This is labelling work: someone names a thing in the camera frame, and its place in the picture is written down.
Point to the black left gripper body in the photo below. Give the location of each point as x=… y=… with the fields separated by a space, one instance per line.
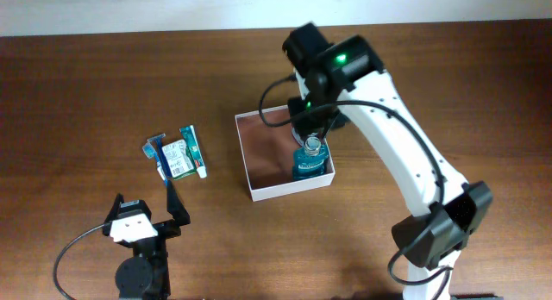
x=155 y=248

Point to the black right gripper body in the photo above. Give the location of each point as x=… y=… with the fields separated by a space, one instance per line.
x=306 y=113

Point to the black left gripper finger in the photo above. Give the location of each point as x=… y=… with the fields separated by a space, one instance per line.
x=114 y=211
x=175 y=207

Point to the blue mouthwash bottle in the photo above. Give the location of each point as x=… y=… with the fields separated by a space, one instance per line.
x=310 y=160

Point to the blue white toothbrush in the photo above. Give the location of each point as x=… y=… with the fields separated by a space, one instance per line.
x=151 y=153

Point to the clear sanitizer bottle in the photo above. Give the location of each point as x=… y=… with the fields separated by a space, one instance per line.
x=300 y=139

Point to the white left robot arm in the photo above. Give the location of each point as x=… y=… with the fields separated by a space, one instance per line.
x=145 y=275

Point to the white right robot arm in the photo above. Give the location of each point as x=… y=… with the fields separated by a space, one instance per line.
x=350 y=79

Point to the white green soap packet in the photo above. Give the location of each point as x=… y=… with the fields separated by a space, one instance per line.
x=178 y=159

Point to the white pink open box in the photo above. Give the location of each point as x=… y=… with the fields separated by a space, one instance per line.
x=267 y=155

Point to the green toothpaste tube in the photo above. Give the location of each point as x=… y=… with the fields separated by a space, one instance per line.
x=191 y=140

